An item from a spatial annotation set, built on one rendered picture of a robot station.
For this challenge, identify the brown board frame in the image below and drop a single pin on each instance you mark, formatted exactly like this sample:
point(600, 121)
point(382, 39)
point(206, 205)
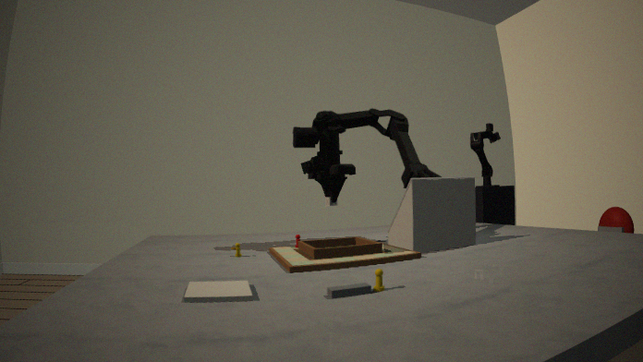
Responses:
point(340, 264)

